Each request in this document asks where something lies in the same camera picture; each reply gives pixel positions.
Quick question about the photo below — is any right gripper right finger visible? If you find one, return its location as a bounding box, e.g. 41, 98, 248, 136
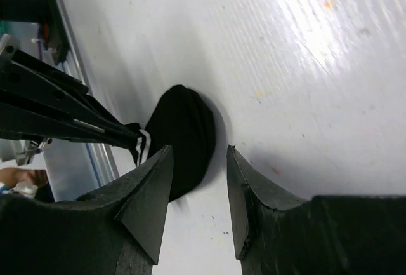
226, 146, 405, 274

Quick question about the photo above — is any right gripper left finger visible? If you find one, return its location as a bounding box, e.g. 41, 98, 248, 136
1, 146, 173, 274

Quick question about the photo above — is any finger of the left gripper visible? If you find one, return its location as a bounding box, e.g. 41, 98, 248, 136
1, 90, 140, 151
0, 48, 137, 136

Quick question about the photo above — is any black sock with white stripes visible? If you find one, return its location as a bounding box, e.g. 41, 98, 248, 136
126, 85, 216, 202

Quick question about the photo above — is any aluminium rail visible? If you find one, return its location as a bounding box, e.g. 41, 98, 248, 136
0, 0, 120, 201

